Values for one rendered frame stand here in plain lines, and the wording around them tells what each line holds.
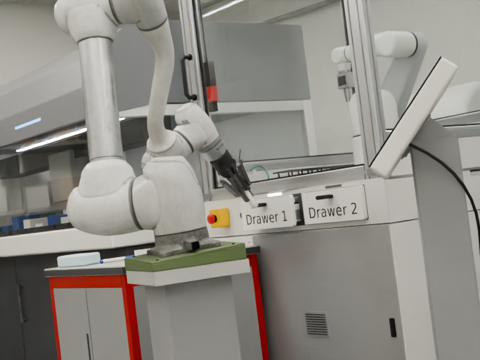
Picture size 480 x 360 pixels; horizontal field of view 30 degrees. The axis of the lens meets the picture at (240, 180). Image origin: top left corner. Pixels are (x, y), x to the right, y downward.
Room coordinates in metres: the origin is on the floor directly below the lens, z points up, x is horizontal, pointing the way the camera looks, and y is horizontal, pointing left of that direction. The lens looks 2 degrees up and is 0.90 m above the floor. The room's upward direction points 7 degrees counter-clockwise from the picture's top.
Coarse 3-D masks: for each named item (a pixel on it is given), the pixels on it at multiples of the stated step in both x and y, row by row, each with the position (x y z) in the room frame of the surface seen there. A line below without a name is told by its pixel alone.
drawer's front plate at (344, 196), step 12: (312, 192) 3.06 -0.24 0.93; (324, 192) 3.01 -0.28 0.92; (336, 192) 2.96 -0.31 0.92; (348, 192) 2.92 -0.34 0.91; (360, 192) 2.87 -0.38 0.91; (312, 204) 3.06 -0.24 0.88; (324, 204) 3.01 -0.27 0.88; (336, 204) 2.97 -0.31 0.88; (348, 204) 2.92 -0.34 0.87; (360, 204) 2.88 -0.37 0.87; (312, 216) 3.07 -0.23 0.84; (336, 216) 2.97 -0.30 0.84; (348, 216) 2.93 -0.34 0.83; (360, 216) 2.88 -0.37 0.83
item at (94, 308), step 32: (64, 288) 3.36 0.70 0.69; (96, 288) 3.15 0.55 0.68; (128, 288) 2.99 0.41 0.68; (256, 288) 3.31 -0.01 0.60; (64, 320) 3.39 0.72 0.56; (96, 320) 3.18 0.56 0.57; (128, 320) 2.99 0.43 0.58; (256, 320) 3.30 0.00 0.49; (64, 352) 3.41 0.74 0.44; (96, 352) 3.20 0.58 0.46; (128, 352) 3.02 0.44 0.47; (256, 352) 3.29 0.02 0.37
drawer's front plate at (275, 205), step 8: (256, 200) 3.25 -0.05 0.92; (264, 200) 3.21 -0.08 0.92; (272, 200) 3.18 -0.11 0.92; (280, 200) 3.14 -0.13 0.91; (288, 200) 3.11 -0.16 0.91; (248, 208) 3.30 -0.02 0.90; (256, 208) 3.26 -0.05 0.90; (264, 208) 3.22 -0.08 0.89; (272, 208) 3.18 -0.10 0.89; (280, 208) 3.15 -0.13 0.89; (288, 208) 3.11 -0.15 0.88; (248, 216) 3.30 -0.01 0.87; (272, 216) 3.19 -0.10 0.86; (280, 216) 3.15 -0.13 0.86; (288, 216) 3.12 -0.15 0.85; (256, 224) 3.27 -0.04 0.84; (264, 224) 3.23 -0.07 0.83; (272, 224) 3.19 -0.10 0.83; (280, 224) 3.16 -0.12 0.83; (288, 224) 3.12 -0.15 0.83
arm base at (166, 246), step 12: (204, 228) 2.55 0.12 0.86; (156, 240) 2.54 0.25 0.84; (168, 240) 2.51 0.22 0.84; (180, 240) 2.50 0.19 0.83; (192, 240) 2.48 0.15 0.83; (204, 240) 2.53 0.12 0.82; (216, 240) 2.54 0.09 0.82; (156, 252) 2.53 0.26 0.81; (168, 252) 2.47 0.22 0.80; (180, 252) 2.49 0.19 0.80
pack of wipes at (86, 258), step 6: (96, 252) 3.38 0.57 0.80; (60, 258) 3.40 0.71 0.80; (66, 258) 3.37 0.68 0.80; (72, 258) 3.35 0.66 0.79; (78, 258) 3.33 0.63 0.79; (84, 258) 3.33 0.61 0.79; (90, 258) 3.35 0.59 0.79; (96, 258) 3.37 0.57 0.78; (60, 264) 3.40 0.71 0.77; (66, 264) 3.37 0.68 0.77; (72, 264) 3.35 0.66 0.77; (78, 264) 3.33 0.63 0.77; (84, 264) 3.33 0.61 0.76; (90, 264) 3.35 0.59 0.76
